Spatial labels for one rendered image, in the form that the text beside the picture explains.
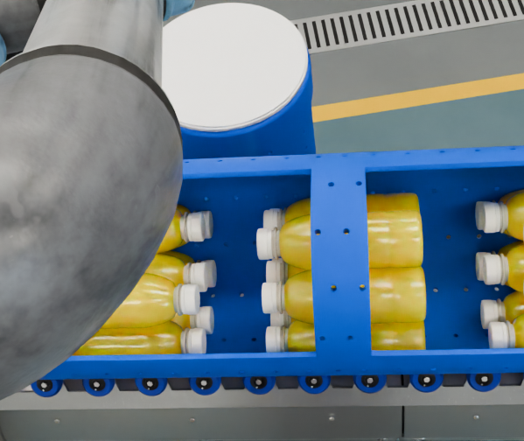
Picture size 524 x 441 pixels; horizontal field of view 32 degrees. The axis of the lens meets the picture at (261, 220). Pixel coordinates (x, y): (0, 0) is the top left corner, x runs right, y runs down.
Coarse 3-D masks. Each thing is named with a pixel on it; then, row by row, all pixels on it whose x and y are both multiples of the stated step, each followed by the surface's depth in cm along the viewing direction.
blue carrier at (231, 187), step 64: (192, 192) 128; (256, 192) 127; (320, 192) 106; (384, 192) 126; (448, 192) 125; (192, 256) 132; (256, 256) 131; (320, 256) 103; (448, 256) 128; (256, 320) 128; (320, 320) 104; (448, 320) 125
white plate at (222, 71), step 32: (192, 32) 150; (224, 32) 150; (256, 32) 149; (288, 32) 148; (192, 64) 146; (224, 64) 146; (256, 64) 145; (288, 64) 144; (192, 96) 143; (224, 96) 142; (256, 96) 141; (288, 96) 141; (192, 128) 140; (224, 128) 139
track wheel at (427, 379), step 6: (414, 378) 120; (420, 378) 120; (426, 378) 119; (432, 378) 120; (438, 378) 120; (414, 384) 120; (420, 384) 120; (426, 384) 120; (432, 384) 120; (438, 384) 120; (420, 390) 120; (426, 390) 120; (432, 390) 120
